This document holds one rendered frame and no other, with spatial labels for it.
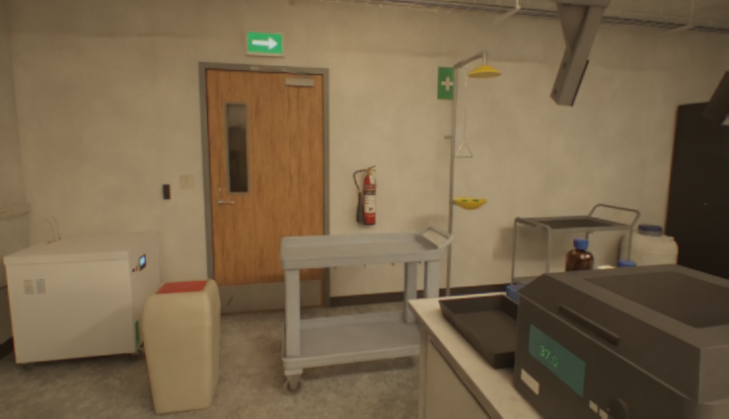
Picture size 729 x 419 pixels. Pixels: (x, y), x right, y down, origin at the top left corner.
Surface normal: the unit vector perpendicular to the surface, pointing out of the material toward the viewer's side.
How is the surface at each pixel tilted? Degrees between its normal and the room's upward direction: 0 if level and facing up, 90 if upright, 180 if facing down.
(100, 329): 90
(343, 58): 90
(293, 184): 90
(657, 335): 51
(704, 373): 58
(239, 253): 90
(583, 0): 113
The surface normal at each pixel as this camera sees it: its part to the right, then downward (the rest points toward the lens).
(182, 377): 0.22, 0.16
